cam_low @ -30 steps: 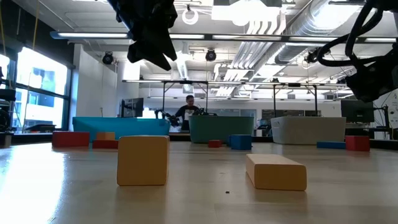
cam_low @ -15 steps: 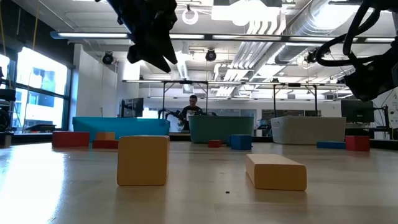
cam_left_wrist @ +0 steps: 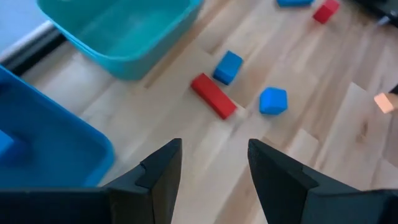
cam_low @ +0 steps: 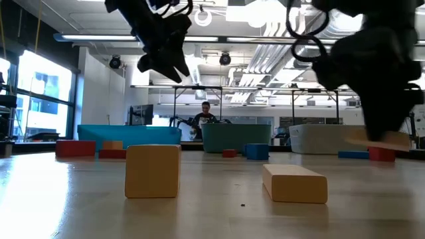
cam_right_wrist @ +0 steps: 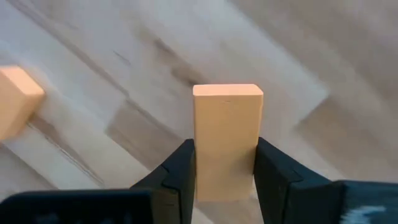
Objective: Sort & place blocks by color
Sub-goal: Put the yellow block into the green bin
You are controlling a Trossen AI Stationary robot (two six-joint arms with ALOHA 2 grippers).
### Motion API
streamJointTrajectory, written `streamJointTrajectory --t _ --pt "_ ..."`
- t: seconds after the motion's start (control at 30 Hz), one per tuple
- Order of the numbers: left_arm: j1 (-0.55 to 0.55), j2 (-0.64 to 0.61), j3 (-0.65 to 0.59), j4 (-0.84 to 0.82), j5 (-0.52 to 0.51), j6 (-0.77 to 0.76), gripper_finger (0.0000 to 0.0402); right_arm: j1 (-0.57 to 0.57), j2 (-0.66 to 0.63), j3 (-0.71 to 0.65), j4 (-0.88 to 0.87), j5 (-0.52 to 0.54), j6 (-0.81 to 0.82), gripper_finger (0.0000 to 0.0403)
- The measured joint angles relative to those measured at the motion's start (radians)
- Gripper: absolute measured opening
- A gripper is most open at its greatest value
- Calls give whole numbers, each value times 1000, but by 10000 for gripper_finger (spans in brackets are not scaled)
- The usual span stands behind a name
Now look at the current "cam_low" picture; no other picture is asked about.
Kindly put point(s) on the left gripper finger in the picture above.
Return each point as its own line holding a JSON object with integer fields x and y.
{"x": 159, "y": 61}
{"x": 182, "y": 59}

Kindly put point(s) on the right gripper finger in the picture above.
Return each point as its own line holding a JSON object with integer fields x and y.
{"x": 373, "y": 119}
{"x": 396, "y": 113}

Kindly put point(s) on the yellow wooden plank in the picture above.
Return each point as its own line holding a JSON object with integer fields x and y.
{"x": 398, "y": 141}

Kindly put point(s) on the red wooden cube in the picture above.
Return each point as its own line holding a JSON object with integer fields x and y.
{"x": 382, "y": 155}

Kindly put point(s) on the blue long wooden block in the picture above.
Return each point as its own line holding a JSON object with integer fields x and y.
{"x": 353, "y": 155}

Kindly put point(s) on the yellow wooden cube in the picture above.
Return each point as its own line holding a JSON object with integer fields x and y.
{"x": 113, "y": 145}
{"x": 152, "y": 172}

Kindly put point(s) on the red long wooden block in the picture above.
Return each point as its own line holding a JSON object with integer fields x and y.
{"x": 74, "y": 148}
{"x": 112, "y": 154}

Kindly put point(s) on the small red wooden block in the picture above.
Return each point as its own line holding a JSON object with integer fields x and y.
{"x": 229, "y": 153}

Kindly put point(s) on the yellow long wooden block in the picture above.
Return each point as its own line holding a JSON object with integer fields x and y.
{"x": 292, "y": 186}

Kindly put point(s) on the blue wooden cube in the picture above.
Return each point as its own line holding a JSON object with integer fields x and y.
{"x": 257, "y": 152}

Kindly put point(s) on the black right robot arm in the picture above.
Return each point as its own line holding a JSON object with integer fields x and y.
{"x": 365, "y": 8}

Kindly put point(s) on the black background robot arm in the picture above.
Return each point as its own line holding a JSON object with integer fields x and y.
{"x": 181, "y": 122}

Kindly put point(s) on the black bar with light strips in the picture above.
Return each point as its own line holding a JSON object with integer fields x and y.
{"x": 222, "y": 39}

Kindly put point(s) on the black computer monitor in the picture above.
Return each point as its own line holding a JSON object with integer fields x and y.
{"x": 142, "y": 114}

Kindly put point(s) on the white plastic bin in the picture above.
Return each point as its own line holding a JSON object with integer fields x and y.
{"x": 318, "y": 139}

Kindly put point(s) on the person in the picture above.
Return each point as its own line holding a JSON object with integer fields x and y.
{"x": 202, "y": 122}

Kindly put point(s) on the blue plastic bin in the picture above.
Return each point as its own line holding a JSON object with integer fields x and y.
{"x": 142, "y": 134}

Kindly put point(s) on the teal plastic bin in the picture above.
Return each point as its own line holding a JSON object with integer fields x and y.
{"x": 232, "y": 136}

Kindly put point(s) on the black equipment stack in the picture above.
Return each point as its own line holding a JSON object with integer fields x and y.
{"x": 6, "y": 109}

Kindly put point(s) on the grey box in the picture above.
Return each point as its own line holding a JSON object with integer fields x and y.
{"x": 6, "y": 149}

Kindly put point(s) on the black metal stand frame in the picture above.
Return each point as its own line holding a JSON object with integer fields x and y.
{"x": 313, "y": 90}
{"x": 199, "y": 87}

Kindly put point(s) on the black ceiling camera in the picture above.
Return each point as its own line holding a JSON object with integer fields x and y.
{"x": 225, "y": 58}
{"x": 115, "y": 62}

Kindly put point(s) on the black aluminium table frame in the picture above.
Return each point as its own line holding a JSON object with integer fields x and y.
{"x": 33, "y": 147}

